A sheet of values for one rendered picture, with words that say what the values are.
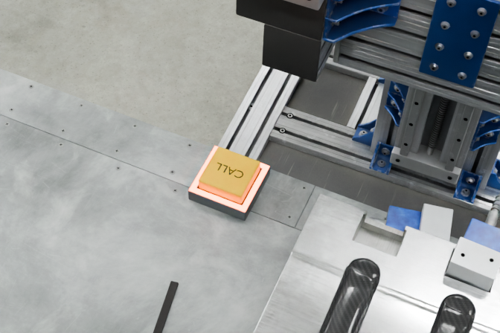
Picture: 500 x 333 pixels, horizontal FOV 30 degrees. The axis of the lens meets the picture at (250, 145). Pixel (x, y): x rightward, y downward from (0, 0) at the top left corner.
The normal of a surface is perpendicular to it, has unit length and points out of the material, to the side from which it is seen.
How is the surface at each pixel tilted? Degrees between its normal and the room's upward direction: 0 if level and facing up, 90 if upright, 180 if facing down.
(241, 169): 0
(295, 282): 3
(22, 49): 0
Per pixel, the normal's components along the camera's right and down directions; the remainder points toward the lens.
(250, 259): 0.03, -0.61
